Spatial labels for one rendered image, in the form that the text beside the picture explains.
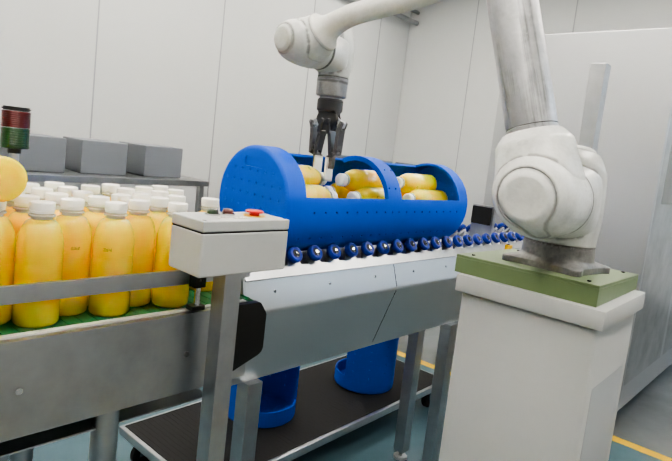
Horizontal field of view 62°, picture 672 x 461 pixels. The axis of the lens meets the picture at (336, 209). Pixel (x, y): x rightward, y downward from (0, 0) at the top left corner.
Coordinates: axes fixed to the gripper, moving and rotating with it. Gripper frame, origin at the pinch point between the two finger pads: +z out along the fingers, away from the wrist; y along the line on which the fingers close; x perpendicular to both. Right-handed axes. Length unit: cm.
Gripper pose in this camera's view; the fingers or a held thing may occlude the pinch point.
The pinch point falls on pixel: (322, 168)
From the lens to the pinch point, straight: 162.6
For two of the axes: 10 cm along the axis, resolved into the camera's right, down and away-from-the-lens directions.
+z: -1.2, 9.9, 1.0
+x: -6.8, 0.0, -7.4
